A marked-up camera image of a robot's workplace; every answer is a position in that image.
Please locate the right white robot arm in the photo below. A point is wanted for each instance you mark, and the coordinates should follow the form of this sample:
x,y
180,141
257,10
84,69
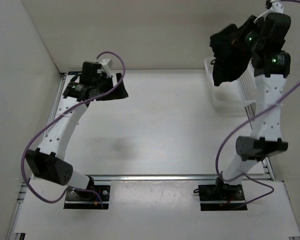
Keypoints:
x,y
259,42

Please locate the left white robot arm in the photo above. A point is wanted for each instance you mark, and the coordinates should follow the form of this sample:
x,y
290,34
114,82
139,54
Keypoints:
x,y
47,161

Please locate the white perforated plastic basket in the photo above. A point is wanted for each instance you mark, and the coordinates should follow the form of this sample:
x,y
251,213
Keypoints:
x,y
231,97

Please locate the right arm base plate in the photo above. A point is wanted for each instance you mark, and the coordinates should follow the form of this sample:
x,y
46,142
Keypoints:
x,y
221,196

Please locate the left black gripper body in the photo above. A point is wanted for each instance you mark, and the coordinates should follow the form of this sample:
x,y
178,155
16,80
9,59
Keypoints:
x,y
103,85

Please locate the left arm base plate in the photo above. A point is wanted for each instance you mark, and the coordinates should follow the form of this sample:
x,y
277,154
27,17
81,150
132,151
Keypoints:
x,y
75,200

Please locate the aluminium frame rail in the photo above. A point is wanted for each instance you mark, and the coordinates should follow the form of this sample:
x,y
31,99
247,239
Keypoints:
x,y
153,149

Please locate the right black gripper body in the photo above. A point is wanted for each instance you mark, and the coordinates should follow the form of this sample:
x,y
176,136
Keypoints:
x,y
248,37

